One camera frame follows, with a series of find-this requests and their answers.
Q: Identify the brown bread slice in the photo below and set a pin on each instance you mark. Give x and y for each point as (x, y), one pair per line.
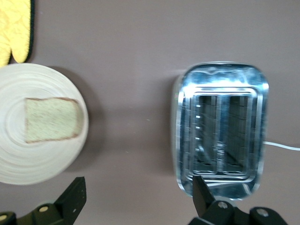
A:
(54, 119)

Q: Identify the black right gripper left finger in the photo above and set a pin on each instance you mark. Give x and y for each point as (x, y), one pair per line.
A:
(58, 211)

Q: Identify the beige and chrome toaster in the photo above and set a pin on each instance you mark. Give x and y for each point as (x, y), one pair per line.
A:
(234, 77)

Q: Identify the brown table cover sheet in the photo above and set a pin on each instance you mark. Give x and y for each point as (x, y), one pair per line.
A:
(131, 70)

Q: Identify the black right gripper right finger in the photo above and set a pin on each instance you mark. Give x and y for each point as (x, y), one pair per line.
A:
(211, 213)

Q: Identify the round light wooden plate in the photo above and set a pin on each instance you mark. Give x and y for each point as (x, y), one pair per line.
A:
(47, 159)

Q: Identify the yellow quilted oven mitt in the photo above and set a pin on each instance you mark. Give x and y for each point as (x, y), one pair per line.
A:
(14, 28)

